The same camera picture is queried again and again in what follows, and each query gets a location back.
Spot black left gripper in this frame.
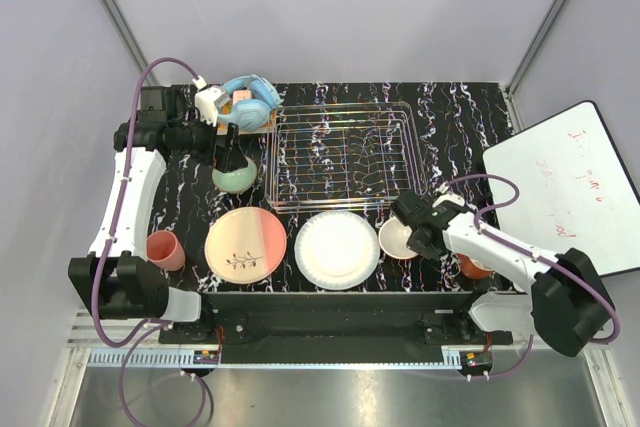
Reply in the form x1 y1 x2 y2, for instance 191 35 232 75
171 107 247 172

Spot green ceramic bowl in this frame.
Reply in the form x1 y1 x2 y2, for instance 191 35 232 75
212 157 257 194

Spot orange and white bowl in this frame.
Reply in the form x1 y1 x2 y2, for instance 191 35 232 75
378 217 418 260

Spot white paper plate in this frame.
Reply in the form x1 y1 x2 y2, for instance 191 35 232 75
294 211 380 291

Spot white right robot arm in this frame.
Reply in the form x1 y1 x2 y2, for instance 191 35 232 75
391 191 617 357

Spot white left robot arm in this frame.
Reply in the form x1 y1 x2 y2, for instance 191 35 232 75
68 83 248 343

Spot blue headphones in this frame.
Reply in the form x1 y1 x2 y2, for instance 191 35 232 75
218 74 283 132

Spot wooden board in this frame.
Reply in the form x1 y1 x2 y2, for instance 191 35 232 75
218 112 277 135

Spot small pink box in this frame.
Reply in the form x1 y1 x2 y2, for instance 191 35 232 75
232 89 253 104

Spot orange ceramic mug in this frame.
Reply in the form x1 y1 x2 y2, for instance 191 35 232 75
456 253 494 280

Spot pink and cream plate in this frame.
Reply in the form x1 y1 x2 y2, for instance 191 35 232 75
204 207 287 285

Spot pink plastic cup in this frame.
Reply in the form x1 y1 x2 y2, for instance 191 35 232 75
146 230 186 272

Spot white whiteboard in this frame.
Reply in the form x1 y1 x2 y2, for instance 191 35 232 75
483 101 639 276

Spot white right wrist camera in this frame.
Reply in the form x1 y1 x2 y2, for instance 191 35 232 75
432 191 466 208

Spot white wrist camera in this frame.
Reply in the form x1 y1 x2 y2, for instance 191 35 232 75
195 86 231 127
432 191 466 208

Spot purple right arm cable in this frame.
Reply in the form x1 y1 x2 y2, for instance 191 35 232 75
414 174 624 381

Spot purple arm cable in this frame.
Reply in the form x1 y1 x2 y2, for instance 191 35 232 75
88 57 211 426
414 174 624 381

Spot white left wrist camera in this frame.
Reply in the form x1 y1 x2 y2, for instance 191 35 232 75
195 86 231 127

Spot wire dish rack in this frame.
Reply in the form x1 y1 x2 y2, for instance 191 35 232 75
265 102 427 213

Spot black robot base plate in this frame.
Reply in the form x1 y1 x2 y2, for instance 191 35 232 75
159 292 513 368

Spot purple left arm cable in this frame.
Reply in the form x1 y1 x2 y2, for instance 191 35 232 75
88 57 211 426

